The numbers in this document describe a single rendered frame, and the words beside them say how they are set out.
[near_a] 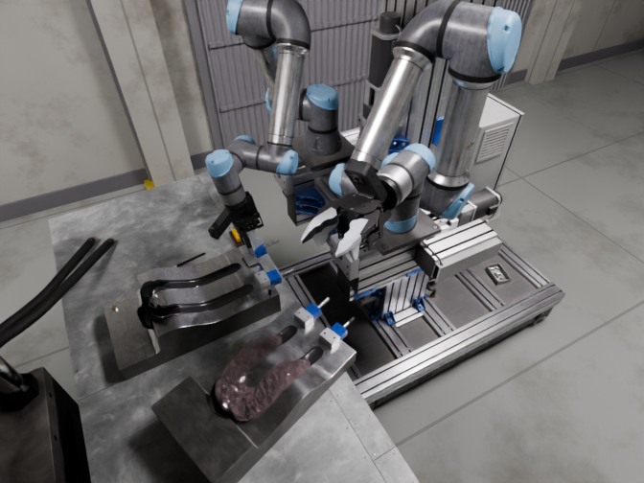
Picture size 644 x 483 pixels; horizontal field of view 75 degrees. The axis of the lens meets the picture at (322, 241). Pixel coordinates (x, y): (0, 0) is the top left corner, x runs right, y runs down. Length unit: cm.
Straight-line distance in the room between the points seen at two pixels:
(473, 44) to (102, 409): 130
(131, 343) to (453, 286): 160
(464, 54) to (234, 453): 102
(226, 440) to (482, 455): 132
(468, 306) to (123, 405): 162
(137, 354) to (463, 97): 110
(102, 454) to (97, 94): 237
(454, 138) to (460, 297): 134
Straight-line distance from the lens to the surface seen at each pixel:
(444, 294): 230
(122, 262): 172
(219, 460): 111
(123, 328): 144
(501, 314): 229
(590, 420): 244
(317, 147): 166
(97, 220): 195
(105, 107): 324
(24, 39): 310
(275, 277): 138
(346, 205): 76
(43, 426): 146
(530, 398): 237
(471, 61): 101
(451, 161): 113
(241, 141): 132
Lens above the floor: 195
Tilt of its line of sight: 45 degrees down
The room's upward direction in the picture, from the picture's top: straight up
